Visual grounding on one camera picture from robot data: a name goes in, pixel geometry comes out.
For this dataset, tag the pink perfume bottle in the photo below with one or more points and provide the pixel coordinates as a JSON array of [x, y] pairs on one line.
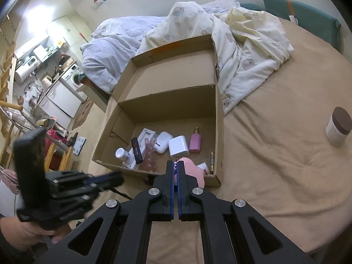
[[195, 143]]

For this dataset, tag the white earbuds case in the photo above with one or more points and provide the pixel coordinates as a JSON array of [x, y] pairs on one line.
[[164, 140]]

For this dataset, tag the tall white cupboard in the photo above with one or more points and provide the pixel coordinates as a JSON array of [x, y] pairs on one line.
[[68, 30]]

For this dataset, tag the cardboard box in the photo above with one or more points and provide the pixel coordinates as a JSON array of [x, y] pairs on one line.
[[170, 107]]

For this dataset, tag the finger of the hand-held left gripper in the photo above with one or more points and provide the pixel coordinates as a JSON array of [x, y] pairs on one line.
[[96, 194], [107, 180]]

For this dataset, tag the black usb stick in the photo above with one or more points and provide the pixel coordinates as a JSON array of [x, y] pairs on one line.
[[136, 151]]

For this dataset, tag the white cylindrical water heater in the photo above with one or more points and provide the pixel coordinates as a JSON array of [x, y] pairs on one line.
[[26, 70]]

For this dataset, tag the pink heart-shaped object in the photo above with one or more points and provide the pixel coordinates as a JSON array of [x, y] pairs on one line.
[[192, 172]]

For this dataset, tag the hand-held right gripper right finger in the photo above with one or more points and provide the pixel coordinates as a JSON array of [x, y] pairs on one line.
[[179, 195]]

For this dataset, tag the white kitchen base cabinets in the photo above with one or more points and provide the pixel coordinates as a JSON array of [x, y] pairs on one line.
[[60, 99]]

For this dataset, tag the white jar with brown lid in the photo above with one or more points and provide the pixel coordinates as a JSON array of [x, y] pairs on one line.
[[337, 132]]

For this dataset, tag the white bathroom scale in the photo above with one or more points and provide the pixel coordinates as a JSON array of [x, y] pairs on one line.
[[79, 145]]

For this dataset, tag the brown doormat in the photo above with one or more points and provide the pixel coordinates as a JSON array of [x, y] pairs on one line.
[[82, 114]]

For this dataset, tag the white remote device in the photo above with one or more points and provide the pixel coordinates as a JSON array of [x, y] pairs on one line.
[[145, 137]]

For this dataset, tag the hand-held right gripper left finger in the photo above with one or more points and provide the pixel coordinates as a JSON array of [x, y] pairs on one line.
[[172, 195]]

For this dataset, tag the person's left hand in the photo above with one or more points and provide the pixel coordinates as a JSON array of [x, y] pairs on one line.
[[27, 231]]

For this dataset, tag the teal headboard cushion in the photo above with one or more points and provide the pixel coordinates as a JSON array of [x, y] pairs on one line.
[[310, 16]]

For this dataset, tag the yellow wooden chair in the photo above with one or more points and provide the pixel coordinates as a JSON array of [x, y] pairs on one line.
[[64, 156]]

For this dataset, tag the cream electric kettle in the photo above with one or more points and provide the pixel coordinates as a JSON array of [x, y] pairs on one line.
[[47, 82]]

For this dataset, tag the white charger cube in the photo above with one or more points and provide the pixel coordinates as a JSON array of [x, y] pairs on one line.
[[178, 146]]

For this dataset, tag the pale blue quilt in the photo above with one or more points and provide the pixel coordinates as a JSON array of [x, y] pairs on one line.
[[110, 49]]

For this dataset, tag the white washing machine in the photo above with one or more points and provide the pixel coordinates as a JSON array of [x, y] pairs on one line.
[[71, 78]]

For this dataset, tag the gold and black battery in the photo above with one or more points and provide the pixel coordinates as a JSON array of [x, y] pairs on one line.
[[212, 162]]

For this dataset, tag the cream bear-print quilt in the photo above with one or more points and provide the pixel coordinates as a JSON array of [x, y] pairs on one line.
[[247, 60]]

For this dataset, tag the white plastic bottle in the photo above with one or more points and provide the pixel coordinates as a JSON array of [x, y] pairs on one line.
[[122, 154]]

